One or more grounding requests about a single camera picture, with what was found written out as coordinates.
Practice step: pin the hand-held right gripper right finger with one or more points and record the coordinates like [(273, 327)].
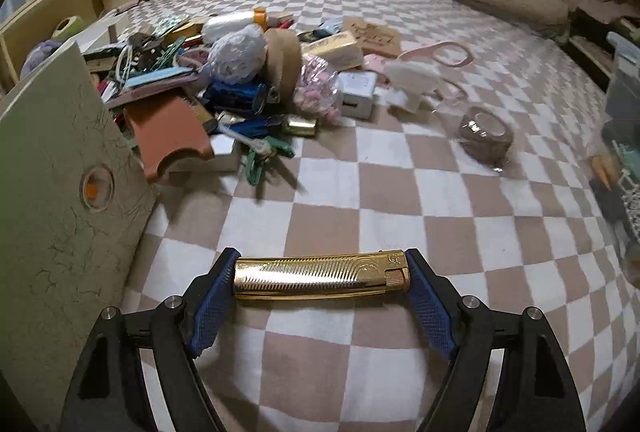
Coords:
[(430, 297)]

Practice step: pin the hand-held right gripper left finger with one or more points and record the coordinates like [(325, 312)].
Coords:
[(215, 292)]

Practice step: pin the green clip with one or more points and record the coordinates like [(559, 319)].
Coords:
[(265, 156)]

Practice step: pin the white storage box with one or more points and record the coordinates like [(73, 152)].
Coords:
[(50, 212)]

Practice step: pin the checkered bed sheet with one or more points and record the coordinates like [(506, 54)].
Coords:
[(375, 212)]

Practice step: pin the terracotta leather pouch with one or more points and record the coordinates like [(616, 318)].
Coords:
[(165, 131)]

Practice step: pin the brown tape roll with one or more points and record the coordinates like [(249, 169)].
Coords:
[(487, 136)]

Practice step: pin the small gold lighter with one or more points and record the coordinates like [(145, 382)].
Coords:
[(299, 125)]

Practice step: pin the white charger cube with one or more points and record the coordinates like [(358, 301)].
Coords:
[(357, 94)]

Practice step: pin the bag of pink beads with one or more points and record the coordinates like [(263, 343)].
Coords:
[(317, 89)]

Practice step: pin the white crumpled plastic bag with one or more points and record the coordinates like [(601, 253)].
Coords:
[(237, 54)]

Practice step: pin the beige ribbon roll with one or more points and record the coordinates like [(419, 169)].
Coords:
[(282, 61)]

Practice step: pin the pink scissors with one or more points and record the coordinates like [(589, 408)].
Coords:
[(445, 56)]

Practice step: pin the clear storage bin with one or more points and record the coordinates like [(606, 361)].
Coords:
[(622, 136)]

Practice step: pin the cream cardboard box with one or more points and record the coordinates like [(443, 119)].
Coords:
[(332, 50)]

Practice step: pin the brown cardboard card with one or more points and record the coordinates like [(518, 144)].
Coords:
[(372, 34)]

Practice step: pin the white roll with orange cap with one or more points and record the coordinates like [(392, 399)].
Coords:
[(232, 22)]

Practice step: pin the white shallow box lid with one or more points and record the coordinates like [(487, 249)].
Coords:
[(97, 34)]

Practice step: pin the purple plush toy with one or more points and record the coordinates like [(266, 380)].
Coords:
[(37, 57)]

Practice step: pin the green round plush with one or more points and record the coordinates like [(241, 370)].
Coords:
[(70, 27)]

